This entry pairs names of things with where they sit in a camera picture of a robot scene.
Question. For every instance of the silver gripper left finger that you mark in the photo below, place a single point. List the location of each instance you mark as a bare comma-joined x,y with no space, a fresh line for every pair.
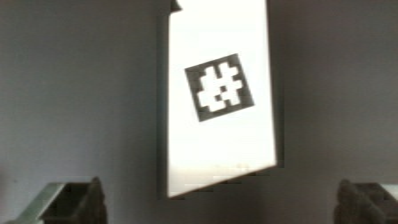
67,204

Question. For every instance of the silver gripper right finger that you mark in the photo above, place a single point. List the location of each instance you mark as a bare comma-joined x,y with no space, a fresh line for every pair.
366,203

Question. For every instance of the white stool leg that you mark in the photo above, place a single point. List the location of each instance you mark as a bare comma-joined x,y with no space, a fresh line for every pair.
216,104

